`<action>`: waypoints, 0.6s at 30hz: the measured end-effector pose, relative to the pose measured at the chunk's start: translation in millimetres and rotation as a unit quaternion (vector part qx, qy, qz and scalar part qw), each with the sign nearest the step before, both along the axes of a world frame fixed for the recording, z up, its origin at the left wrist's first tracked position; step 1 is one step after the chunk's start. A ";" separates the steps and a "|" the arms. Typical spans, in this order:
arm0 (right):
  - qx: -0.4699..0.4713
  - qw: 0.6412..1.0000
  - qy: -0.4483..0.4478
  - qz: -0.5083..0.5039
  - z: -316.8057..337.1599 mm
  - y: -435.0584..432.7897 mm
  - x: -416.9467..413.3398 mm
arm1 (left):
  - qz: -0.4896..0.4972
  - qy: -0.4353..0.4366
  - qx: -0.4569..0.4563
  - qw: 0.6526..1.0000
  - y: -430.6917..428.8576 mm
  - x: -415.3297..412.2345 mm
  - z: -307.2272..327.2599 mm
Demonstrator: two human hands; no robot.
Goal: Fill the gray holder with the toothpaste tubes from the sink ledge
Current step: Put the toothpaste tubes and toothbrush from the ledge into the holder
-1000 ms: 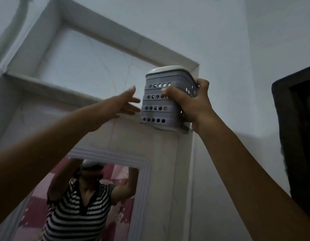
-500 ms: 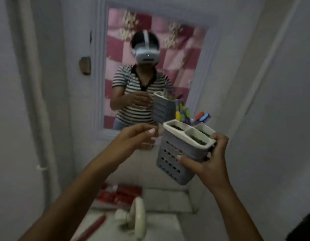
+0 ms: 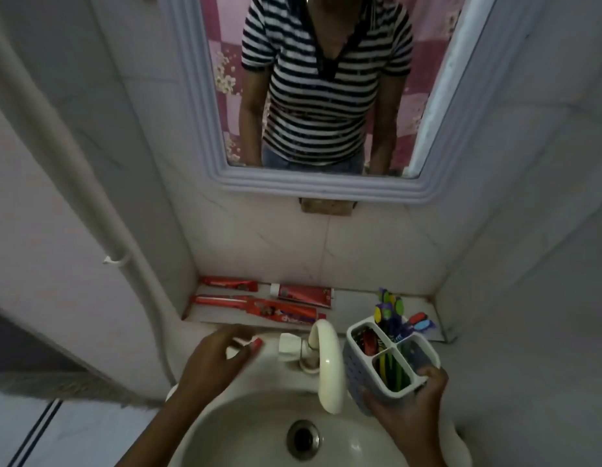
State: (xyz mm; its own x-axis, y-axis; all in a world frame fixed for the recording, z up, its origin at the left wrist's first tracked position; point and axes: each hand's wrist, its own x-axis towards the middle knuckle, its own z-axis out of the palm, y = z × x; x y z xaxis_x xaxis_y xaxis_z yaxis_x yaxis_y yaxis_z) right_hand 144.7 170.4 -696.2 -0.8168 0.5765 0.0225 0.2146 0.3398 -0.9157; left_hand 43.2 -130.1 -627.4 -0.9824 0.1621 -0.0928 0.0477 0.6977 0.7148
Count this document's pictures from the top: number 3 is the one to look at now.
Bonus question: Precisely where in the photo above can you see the person's right hand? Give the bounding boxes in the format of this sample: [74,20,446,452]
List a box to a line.
[363,365,450,463]

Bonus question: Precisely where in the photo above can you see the person's left hand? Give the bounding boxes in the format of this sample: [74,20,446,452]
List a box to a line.
[176,324,266,405]

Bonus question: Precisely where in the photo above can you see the white three-compartment toothbrush holder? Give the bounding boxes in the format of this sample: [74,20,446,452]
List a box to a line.
[342,315,442,417]

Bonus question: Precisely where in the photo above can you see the person's right forearm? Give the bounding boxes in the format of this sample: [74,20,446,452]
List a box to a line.
[402,445,449,467]

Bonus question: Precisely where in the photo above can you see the person's left forearm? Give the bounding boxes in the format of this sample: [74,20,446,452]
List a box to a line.
[115,391,211,467]

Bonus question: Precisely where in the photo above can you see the white faucet knob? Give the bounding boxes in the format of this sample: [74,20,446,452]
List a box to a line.
[276,332,311,363]

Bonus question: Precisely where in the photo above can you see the green and yellow toothbrush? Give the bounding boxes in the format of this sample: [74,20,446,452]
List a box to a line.
[376,351,413,392]

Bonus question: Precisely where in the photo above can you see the long red toothpaste box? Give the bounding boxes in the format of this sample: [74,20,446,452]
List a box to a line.
[189,294,327,327]

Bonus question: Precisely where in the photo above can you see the red and blue toothbrush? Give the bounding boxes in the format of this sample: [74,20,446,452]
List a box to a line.
[401,311,436,335]

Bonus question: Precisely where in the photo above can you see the red item in holder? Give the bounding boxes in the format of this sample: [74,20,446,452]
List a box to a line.
[352,328,381,356]

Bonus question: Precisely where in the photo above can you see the red toothpaste tube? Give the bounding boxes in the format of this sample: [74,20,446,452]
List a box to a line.
[269,282,335,309]

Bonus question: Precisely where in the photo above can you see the white ceramic sink basin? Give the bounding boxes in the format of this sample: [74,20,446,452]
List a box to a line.
[166,329,473,467]

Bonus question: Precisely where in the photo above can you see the purple and yellow toothbrush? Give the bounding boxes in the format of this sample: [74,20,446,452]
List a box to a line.
[373,303,395,336]

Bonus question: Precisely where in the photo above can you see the white curved faucet spout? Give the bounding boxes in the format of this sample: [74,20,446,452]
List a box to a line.
[308,319,347,416]

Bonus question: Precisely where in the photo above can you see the green and purple toothbrush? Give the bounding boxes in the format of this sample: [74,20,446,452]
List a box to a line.
[378,288,407,331]

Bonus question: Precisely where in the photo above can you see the metal sink drain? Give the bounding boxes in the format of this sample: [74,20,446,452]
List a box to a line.
[286,419,325,461]

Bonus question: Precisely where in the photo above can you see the white wall pipe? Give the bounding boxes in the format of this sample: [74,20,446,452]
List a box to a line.
[0,5,177,386]

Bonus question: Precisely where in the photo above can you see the mirror with white moulded frame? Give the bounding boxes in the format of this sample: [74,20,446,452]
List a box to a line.
[161,0,499,205]

